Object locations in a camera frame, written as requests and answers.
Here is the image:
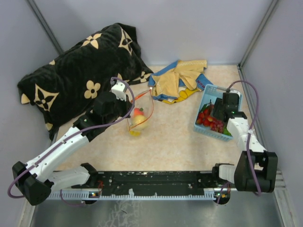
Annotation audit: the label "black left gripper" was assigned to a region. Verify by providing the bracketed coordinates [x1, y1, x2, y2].
[104, 93, 134, 125]

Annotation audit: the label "purple red grapes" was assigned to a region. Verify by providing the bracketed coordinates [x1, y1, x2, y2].
[210, 121, 224, 134]

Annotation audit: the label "light blue plastic basket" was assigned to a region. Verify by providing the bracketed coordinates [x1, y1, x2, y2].
[194, 84, 247, 141]

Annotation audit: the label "green grapes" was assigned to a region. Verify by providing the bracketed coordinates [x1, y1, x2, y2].
[223, 128, 231, 136]

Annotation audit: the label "red strawberries bunch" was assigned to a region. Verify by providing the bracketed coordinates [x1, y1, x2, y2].
[196, 104, 214, 127]

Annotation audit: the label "orange peach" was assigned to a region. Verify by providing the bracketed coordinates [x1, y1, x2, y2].
[134, 107, 144, 117]

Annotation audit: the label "yellow pear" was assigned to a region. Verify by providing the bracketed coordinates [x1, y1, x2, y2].
[132, 115, 148, 131]

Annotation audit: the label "yellow banana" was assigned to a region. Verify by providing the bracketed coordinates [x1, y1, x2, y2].
[129, 130, 141, 137]

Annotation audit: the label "clear zip top bag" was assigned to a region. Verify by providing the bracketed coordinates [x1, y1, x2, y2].
[127, 88, 154, 136]

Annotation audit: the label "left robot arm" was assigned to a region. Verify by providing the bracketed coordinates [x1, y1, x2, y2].
[12, 91, 132, 206]

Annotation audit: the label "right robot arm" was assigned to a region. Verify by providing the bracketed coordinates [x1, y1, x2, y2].
[211, 92, 278, 194]

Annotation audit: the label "black floral pillow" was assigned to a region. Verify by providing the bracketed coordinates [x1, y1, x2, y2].
[17, 23, 152, 139]

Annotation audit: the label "yellow blue cartoon cloth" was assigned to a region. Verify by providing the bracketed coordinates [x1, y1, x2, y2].
[148, 60, 212, 105]

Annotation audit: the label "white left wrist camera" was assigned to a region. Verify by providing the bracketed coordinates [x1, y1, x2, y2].
[111, 82, 128, 102]

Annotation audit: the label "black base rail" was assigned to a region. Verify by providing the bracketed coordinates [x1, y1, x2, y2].
[72, 171, 226, 196]

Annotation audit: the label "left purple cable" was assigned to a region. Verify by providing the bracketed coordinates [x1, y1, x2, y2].
[7, 77, 135, 208]

